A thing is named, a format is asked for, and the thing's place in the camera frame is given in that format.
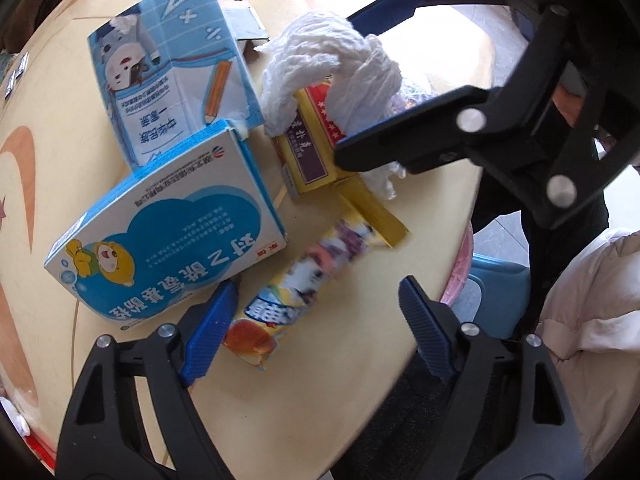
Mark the white tissue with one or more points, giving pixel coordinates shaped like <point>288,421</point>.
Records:
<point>367,86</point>

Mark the black orange small box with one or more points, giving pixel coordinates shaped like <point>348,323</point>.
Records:
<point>247,27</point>

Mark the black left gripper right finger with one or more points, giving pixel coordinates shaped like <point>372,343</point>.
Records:
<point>433,326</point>

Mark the two small battery packs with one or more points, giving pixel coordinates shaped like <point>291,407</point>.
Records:
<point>13,67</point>

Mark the blue cartoon milk carton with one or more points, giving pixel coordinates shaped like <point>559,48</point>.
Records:
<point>167,69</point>

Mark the pink lined trash bin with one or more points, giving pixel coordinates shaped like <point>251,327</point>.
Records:
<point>460,271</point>

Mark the blue bear medicine box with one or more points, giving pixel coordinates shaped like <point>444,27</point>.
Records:
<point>196,215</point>

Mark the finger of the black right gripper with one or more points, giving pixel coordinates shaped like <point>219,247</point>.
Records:
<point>420,139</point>

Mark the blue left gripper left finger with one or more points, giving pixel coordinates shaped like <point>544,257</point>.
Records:
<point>203,328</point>

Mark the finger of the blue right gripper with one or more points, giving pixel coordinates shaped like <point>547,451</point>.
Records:
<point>382,15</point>

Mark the yellow snack wrapper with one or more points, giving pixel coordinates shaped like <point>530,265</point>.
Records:
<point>255,331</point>

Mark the playing card box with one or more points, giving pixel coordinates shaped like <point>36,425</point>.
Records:
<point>306,148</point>

